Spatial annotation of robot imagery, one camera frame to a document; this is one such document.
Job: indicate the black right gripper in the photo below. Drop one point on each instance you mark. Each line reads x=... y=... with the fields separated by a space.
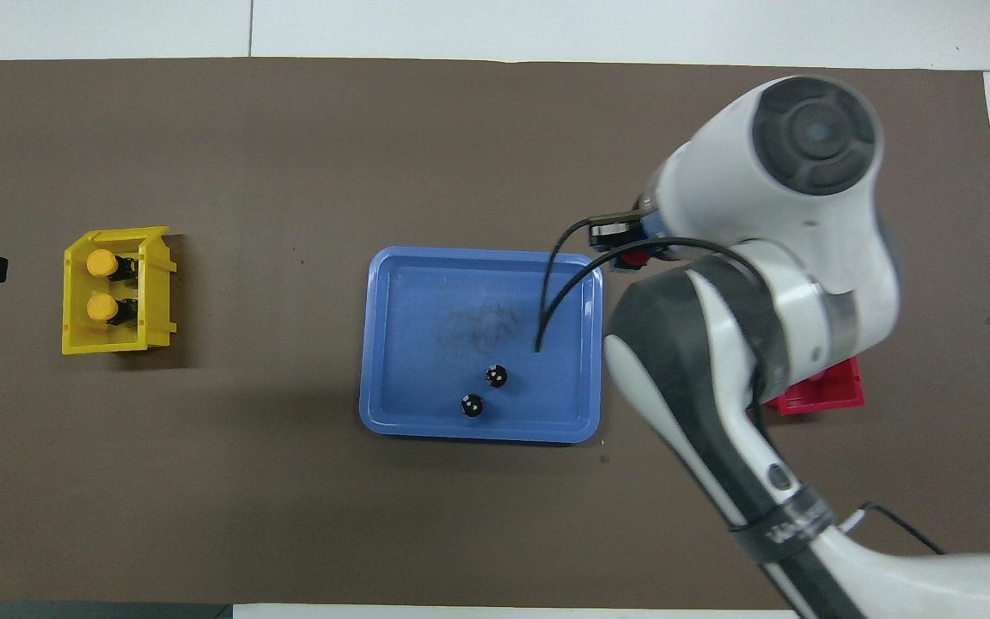
x=652 y=228

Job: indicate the red push button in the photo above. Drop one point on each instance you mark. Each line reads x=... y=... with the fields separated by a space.
x=635 y=256

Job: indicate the yellow push button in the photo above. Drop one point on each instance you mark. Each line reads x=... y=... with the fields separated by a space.
x=100 y=263
x=101 y=308

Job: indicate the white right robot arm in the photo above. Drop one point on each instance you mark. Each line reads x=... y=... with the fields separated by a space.
x=804 y=284

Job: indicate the blue plastic tray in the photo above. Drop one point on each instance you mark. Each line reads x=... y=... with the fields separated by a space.
x=426 y=344

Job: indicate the small black cylinder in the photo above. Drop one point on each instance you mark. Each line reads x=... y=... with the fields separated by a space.
x=472 y=405
x=496 y=376

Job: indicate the yellow plastic bin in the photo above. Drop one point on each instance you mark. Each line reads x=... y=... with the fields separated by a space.
x=151 y=301

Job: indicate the red plastic bin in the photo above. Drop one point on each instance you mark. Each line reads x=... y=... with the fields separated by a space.
x=830 y=391

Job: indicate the brown paper table mat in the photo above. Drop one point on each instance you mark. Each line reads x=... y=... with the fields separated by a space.
x=289 y=516

